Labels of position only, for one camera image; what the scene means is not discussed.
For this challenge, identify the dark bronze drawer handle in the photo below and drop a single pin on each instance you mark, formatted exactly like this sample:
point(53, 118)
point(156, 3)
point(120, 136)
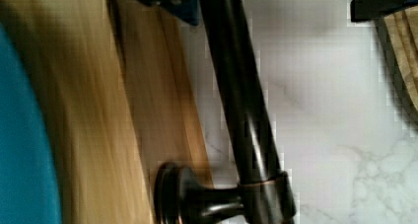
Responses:
point(263, 194)

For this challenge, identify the dark wooden cutting board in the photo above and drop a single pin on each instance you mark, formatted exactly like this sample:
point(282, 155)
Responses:
point(398, 35)

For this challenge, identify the blue round plate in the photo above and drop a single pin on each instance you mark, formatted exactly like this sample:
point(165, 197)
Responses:
point(28, 185)

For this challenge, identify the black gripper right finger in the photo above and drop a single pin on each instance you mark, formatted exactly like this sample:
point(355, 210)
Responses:
point(366, 10)

